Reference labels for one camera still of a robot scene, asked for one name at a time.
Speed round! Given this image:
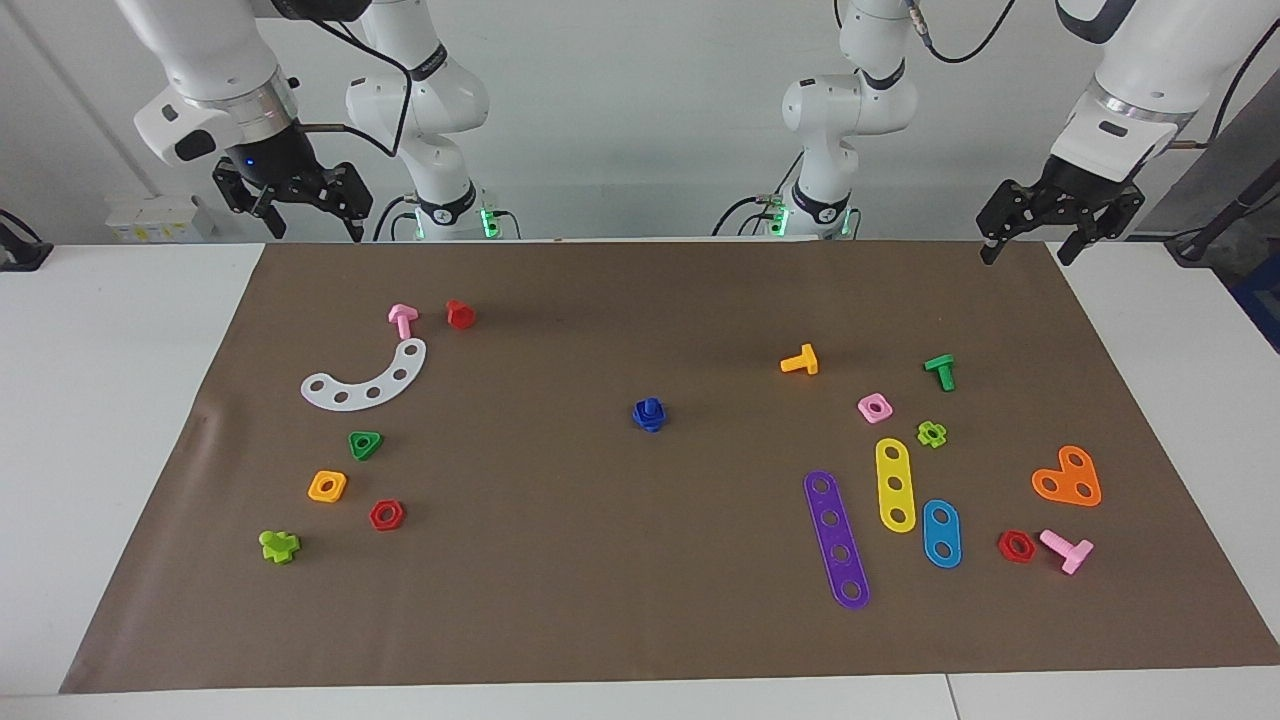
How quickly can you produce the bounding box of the blue two-hole strip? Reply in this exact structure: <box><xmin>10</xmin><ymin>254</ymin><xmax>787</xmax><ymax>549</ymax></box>
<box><xmin>921</xmin><ymin>499</ymin><xmax>963</xmax><ymax>570</ymax></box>

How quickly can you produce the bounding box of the black base cable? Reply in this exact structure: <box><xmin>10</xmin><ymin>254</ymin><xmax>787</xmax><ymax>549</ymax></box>
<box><xmin>712</xmin><ymin>193</ymin><xmax>791</xmax><ymax>238</ymax></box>
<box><xmin>373</xmin><ymin>195</ymin><xmax>421</xmax><ymax>241</ymax></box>

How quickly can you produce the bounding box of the white curved five-hole plate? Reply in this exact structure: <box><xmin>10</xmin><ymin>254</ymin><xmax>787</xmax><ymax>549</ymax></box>
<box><xmin>300</xmin><ymin>337</ymin><xmax>428</xmax><ymax>412</ymax></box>

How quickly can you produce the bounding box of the grey partition panel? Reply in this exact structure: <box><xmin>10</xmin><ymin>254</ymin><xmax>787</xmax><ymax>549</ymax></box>
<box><xmin>1140</xmin><ymin>90</ymin><xmax>1280</xmax><ymax>241</ymax></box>

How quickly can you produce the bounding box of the purple four-hole strip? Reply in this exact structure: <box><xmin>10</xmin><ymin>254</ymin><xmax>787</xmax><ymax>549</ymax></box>
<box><xmin>803</xmin><ymin>470</ymin><xmax>871</xmax><ymax>611</ymax></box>

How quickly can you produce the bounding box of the blue box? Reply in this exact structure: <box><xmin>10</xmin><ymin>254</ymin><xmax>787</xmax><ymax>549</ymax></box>
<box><xmin>1232</xmin><ymin>255</ymin><xmax>1280</xmax><ymax>353</ymax></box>

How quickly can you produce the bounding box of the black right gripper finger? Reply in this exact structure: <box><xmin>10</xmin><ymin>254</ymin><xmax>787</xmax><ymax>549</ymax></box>
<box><xmin>305</xmin><ymin>163</ymin><xmax>374</xmax><ymax>243</ymax></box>
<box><xmin>213</xmin><ymin>163</ymin><xmax>286</xmax><ymax>241</ymax></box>

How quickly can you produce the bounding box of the black tripod pole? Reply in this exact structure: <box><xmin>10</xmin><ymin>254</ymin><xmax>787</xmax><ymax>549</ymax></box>
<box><xmin>1165</xmin><ymin>165</ymin><xmax>1280</xmax><ymax>266</ymax></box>

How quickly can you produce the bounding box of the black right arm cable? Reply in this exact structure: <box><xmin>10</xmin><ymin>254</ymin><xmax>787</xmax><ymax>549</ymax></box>
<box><xmin>265</xmin><ymin>0</ymin><xmax>416</xmax><ymax>161</ymax></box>

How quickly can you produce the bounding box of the black clamp mount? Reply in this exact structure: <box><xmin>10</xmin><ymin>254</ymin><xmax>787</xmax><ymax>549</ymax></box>
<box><xmin>0</xmin><ymin>208</ymin><xmax>54</xmax><ymax>273</ymax></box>

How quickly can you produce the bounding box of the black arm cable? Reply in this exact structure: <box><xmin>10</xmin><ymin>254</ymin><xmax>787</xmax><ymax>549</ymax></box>
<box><xmin>265</xmin><ymin>0</ymin><xmax>416</xmax><ymax>161</ymax></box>
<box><xmin>905</xmin><ymin>0</ymin><xmax>1280</xmax><ymax>151</ymax></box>

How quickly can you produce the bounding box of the yellow three-hole strip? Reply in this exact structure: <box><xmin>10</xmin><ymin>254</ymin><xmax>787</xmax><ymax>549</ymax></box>
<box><xmin>875</xmin><ymin>437</ymin><xmax>918</xmax><ymax>534</ymax></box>

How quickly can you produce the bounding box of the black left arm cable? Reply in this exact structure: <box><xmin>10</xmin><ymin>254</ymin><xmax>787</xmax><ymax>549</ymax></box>
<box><xmin>905</xmin><ymin>0</ymin><xmax>1280</xmax><ymax>151</ymax></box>

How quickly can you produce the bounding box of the orange three-hole angle plate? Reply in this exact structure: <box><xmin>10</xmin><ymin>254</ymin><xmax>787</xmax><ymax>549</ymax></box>
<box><xmin>1031</xmin><ymin>445</ymin><xmax>1103</xmax><ymax>508</ymax></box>

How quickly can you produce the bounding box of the white power strip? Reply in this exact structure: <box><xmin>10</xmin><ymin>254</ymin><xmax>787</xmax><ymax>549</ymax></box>
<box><xmin>105</xmin><ymin>195</ymin><xmax>216</xmax><ymax>243</ymax></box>

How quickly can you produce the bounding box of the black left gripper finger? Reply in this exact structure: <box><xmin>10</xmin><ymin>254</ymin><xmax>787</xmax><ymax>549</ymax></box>
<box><xmin>1057</xmin><ymin>190</ymin><xmax>1146</xmax><ymax>266</ymax></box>
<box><xmin>977</xmin><ymin>180</ymin><xmax>1051</xmax><ymax>266</ymax></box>

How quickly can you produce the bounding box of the brown table mat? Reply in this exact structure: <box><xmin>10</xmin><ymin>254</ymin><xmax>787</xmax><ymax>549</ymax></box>
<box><xmin>58</xmin><ymin>238</ymin><xmax>1280</xmax><ymax>695</ymax></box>

